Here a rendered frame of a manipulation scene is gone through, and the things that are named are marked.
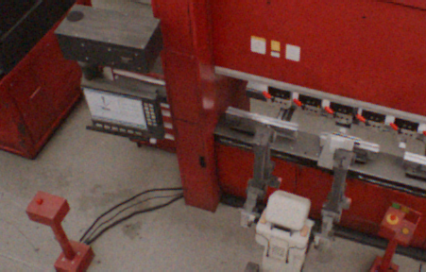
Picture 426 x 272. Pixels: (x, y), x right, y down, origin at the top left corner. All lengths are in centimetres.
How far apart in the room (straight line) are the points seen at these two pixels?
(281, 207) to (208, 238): 157
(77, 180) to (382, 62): 280
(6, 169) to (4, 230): 59
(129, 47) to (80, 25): 32
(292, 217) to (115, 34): 132
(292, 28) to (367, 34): 42
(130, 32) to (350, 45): 118
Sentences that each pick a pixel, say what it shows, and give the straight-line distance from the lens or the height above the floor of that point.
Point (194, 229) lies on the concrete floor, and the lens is 465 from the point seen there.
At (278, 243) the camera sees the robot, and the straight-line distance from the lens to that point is 321.
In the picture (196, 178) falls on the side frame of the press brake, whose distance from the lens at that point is 439.
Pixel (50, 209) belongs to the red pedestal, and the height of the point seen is 80.
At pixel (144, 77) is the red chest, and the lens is 434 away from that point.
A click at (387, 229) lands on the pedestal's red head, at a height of 77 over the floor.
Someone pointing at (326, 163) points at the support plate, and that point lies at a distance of 374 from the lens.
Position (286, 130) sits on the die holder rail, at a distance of 396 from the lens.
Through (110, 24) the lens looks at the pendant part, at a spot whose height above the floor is 195.
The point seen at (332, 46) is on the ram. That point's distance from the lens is 332.
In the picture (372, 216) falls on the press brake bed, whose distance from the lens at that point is 427.
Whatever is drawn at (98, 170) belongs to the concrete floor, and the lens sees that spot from 510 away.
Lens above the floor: 397
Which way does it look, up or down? 48 degrees down
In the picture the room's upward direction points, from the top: 2 degrees clockwise
